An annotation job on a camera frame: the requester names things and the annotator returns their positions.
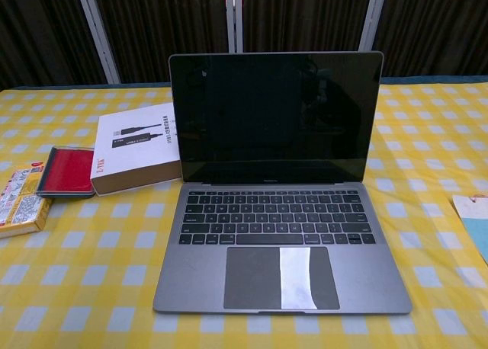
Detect grey laptop computer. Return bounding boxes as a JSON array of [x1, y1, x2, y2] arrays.
[[152, 50, 413, 315]]

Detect red ink pad case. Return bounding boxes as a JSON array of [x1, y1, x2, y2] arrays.
[[35, 146, 96, 200]]

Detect yellow checkered tablecloth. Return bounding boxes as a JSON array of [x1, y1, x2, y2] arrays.
[[0, 82, 488, 349]]

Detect yellow printed carton box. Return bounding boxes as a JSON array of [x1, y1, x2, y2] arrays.
[[0, 161, 53, 240]]

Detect white and teal paper bag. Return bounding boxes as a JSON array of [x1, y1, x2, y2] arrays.
[[451, 194, 488, 265]]

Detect white cable product box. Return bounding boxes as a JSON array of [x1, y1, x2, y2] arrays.
[[90, 101, 181, 197]]

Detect white metal frame post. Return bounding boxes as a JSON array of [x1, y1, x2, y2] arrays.
[[225, 0, 244, 53], [74, 0, 121, 85], [359, 0, 390, 53]]

